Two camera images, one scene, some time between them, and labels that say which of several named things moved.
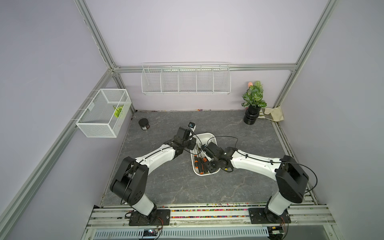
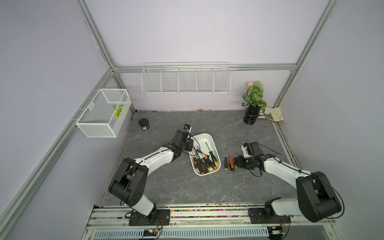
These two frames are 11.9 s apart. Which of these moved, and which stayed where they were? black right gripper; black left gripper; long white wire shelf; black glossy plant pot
Moved: black right gripper
Stayed: black glossy plant pot; black left gripper; long white wire shelf
